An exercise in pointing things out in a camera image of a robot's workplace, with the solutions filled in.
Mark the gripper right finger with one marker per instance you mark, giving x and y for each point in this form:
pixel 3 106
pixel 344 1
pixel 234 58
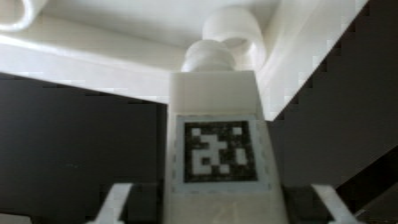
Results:
pixel 335 205

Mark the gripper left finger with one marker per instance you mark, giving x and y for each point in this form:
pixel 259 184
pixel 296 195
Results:
pixel 111 210

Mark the white leg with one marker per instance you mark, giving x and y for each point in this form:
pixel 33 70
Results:
pixel 222 185

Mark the white square tabletop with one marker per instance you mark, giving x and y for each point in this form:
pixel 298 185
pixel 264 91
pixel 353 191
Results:
pixel 108 44

